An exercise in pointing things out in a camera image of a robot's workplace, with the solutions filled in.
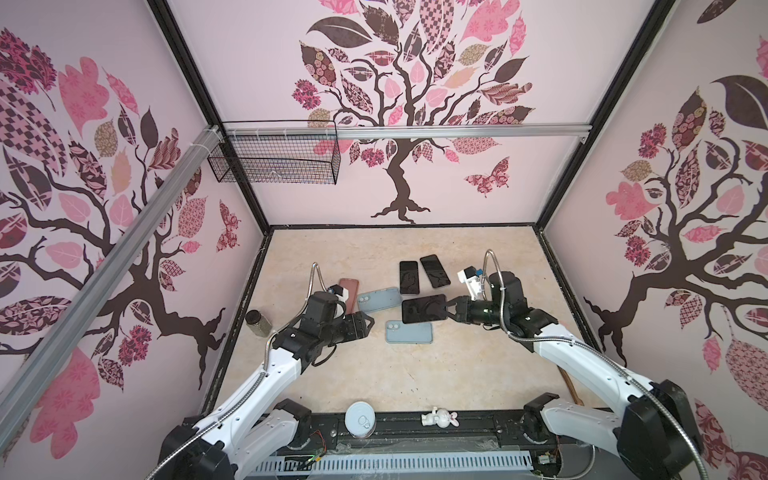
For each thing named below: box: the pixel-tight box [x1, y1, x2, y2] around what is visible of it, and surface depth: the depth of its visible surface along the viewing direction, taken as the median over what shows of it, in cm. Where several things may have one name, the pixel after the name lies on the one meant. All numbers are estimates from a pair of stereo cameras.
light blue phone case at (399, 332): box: [385, 320, 434, 344], surface depth 93 cm
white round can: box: [344, 401, 377, 439], surface depth 73 cm
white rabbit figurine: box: [421, 406, 460, 429], surface depth 75 cm
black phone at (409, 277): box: [399, 261, 420, 295], surface depth 109 cm
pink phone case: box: [339, 278, 360, 315], surface depth 105 cm
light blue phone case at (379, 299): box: [357, 287, 401, 311], surface depth 102 cm
